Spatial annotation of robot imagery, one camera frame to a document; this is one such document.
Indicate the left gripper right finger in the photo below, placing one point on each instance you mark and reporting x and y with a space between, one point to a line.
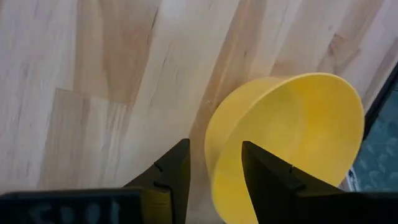
270 186

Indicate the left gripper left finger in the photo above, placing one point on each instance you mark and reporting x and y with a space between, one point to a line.
174 174

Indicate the yellow plastic mini bowl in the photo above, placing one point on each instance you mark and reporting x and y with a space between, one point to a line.
295 124

